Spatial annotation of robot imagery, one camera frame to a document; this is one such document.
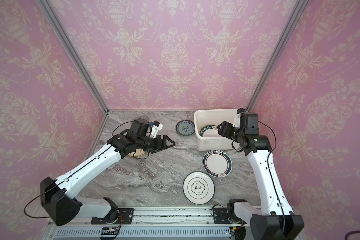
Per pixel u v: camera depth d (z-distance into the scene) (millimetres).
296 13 702
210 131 1058
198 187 831
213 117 994
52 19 730
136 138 574
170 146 689
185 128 1093
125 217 746
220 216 729
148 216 760
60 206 386
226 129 643
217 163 920
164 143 649
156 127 698
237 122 651
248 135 530
